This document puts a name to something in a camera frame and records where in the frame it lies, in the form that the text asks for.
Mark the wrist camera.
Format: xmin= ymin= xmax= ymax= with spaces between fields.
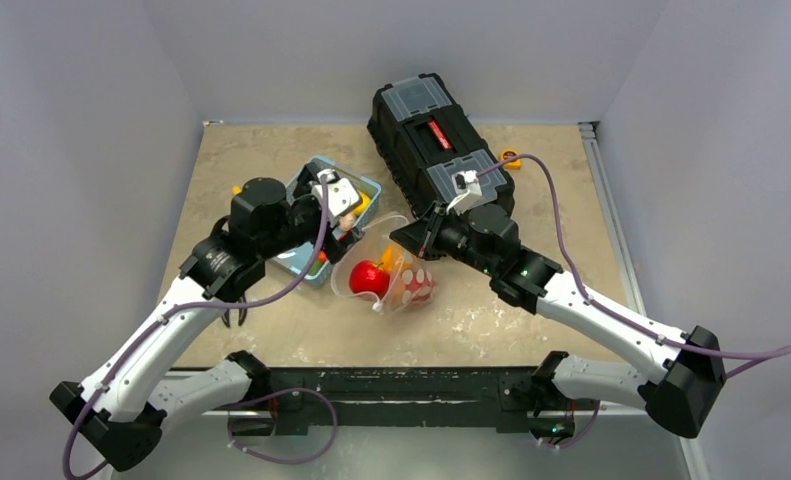
xmin=446 ymin=170 xmax=482 ymax=214
xmin=310 ymin=168 xmax=362 ymax=222

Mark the peach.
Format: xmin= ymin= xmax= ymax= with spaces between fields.
xmin=389 ymin=270 xmax=422 ymax=307

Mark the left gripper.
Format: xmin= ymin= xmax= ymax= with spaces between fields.
xmin=258 ymin=164 xmax=362 ymax=261

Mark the red apple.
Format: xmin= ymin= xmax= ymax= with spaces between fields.
xmin=348 ymin=260 xmax=390 ymax=298

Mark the garlic bulb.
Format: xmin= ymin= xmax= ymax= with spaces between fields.
xmin=338 ymin=212 xmax=357 ymax=232

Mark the yellow bell pepper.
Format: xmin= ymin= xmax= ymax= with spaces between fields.
xmin=378 ymin=243 xmax=410 ymax=274

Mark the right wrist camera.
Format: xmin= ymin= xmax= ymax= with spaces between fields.
xmin=446 ymin=170 xmax=482 ymax=214

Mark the yellow squash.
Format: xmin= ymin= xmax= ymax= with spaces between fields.
xmin=352 ymin=191 xmax=371 ymax=218

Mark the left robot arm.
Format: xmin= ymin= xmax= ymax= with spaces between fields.
xmin=50 ymin=170 xmax=362 ymax=471

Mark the yellow tape measure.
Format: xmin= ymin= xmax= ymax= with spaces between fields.
xmin=498 ymin=149 xmax=522 ymax=170

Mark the polka dot zip bag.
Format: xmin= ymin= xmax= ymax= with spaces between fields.
xmin=330 ymin=213 xmax=438 ymax=315

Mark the black plastic toolbox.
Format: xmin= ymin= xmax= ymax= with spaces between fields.
xmin=367 ymin=73 xmax=496 ymax=220

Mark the black base frame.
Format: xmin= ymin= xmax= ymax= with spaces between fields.
xmin=242 ymin=366 xmax=596 ymax=439

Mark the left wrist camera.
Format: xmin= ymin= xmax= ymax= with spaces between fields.
xmin=310 ymin=168 xmax=362 ymax=222

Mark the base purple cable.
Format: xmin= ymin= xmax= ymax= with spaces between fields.
xmin=227 ymin=388 xmax=338 ymax=465

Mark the light blue plastic basket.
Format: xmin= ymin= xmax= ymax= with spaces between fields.
xmin=271 ymin=155 xmax=382 ymax=288

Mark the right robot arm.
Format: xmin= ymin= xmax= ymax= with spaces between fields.
xmin=389 ymin=204 xmax=726 ymax=439

